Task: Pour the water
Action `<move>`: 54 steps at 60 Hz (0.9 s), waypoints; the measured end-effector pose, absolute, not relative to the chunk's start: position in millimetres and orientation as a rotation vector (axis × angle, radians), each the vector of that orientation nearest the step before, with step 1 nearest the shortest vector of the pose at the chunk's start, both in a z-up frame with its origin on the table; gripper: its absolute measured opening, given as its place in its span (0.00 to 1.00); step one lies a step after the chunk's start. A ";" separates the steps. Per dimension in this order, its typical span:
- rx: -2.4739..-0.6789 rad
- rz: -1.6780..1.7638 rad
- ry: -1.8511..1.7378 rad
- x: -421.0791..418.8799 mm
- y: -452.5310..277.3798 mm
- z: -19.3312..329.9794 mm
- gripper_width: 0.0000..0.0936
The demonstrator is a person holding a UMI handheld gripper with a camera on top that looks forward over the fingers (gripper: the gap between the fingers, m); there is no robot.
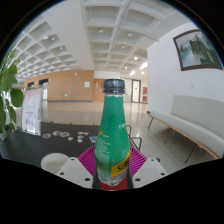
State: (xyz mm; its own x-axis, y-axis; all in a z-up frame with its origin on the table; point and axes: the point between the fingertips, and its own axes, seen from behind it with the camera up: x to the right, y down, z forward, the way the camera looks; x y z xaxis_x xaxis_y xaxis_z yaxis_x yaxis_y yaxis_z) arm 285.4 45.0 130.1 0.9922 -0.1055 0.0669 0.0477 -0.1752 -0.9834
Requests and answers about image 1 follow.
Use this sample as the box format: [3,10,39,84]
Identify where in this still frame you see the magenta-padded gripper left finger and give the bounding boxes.
[55,145,100,190]

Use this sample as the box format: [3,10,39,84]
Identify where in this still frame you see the framed landscape picture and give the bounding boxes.
[172,28,224,72]

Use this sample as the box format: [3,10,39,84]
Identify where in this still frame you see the clear acrylic sign holder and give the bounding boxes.
[20,87,44,137]

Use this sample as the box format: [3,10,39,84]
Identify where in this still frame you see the long white bench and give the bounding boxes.
[146,94,224,164]

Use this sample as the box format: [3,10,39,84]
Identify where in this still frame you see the flat round red coaster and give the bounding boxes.
[99,179,129,192]

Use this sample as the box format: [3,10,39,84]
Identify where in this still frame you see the recessed ceiling lights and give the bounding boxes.
[41,28,149,76]

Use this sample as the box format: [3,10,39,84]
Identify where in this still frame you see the white polka-dot mug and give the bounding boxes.
[40,152,71,175]

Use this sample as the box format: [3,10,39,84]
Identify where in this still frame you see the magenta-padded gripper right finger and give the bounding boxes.
[125,146,169,190]

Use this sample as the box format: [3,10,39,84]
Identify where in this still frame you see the green leafy potted plant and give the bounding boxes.
[0,46,25,143]

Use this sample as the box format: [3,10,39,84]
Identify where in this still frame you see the green drink bottle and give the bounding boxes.
[93,78,132,188]

